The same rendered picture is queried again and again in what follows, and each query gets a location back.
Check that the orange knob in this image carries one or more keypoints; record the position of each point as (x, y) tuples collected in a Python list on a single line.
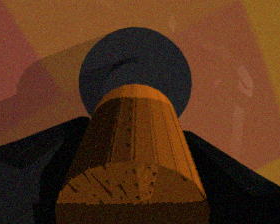
[(133, 166)]

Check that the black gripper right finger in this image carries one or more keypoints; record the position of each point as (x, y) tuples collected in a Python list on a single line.
[(235, 194)]

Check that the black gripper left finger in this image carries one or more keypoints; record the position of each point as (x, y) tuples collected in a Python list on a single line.
[(33, 169)]

